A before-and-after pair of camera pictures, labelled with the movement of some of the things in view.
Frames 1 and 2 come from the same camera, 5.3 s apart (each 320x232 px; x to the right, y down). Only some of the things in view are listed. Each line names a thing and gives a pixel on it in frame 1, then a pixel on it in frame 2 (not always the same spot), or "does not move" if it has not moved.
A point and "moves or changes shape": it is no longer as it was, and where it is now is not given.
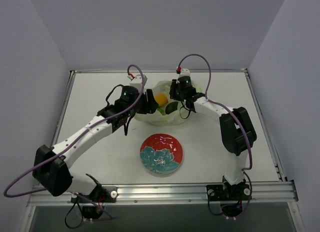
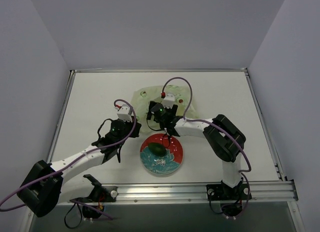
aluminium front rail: (278, 192) does not move
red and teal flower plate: (161, 154) does not move
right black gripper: (175, 91) to (151, 108)
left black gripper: (148, 102) to (135, 128)
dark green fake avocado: (171, 107) moves or changes shape
